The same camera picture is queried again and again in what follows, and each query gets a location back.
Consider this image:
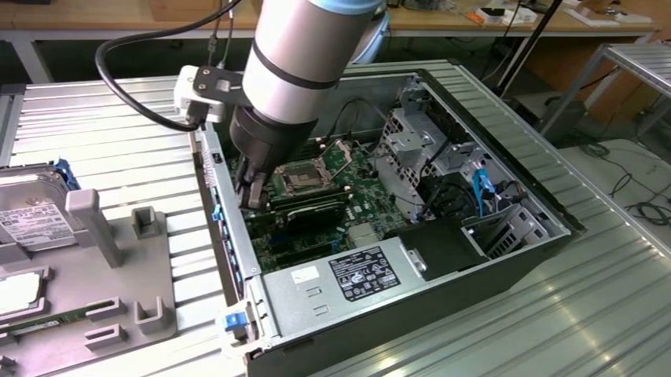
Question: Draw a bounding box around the silver power supply unit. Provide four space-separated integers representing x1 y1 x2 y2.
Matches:
260 235 439 341

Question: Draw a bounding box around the metal socket cover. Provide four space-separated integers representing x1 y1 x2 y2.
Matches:
316 138 359 174

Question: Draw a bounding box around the green RAM stick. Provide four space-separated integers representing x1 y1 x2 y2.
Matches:
0 304 115 339

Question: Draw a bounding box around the silver CPU chip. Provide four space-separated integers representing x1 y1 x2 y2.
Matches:
0 273 47 316

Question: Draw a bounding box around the long black expansion slot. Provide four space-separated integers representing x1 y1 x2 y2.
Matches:
275 242 336 258
276 252 340 268

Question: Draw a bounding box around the white flat package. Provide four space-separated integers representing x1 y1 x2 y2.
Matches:
563 4 623 27

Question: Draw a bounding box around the brown wooden cabinet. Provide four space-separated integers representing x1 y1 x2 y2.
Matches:
523 37 654 119

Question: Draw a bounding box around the green motherboard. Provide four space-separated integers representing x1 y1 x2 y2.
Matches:
228 137 415 274

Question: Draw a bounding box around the silver chipset heatsink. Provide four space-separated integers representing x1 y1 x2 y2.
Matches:
348 224 384 242

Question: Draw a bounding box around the black wire bundle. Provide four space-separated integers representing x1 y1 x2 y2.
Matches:
419 174 482 221

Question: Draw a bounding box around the black cable bundle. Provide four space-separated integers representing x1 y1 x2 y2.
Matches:
610 155 671 227

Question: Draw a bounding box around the white flat box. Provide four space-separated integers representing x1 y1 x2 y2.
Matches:
490 9 539 27

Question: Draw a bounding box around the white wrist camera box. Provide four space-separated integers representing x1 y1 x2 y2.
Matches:
172 64 247 125

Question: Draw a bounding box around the aluminium frame table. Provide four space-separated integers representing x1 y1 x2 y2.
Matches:
539 42 671 137

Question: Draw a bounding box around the green graphics card black fan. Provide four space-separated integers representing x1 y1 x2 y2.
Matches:
243 198 351 240

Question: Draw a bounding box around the black slanted pole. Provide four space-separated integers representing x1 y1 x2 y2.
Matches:
495 0 562 93

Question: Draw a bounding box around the black looped wire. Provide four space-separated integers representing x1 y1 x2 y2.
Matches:
328 97 394 143

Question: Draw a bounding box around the silver disk bay cage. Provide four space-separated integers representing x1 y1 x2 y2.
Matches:
375 105 476 215

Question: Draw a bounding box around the wooden desk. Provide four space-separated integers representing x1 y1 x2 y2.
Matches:
0 0 659 83

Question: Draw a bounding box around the black silver PC case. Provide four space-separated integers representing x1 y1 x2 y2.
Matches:
188 58 587 377

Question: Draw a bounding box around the thin grey camera cable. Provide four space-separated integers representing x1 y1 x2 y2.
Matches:
207 0 236 70

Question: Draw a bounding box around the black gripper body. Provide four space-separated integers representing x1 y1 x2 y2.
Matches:
228 105 320 178

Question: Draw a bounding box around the grey parts rack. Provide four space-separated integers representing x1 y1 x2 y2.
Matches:
0 188 180 377

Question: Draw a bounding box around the vented metal disk bay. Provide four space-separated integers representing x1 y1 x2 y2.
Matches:
460 203 567 262

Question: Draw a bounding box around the black RAM slot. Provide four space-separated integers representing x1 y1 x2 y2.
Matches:
272 188 348 205
275 195 354 213
272 192 351 208
272 184 346 202

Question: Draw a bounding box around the hard disk with blue carrier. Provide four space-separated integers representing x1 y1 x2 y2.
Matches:
0 159 86 254

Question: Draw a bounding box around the blue flat wire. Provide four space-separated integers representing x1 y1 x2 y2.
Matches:
472 168 498 218

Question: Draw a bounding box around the CPU socket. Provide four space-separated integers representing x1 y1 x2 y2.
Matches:
275 161 336 196

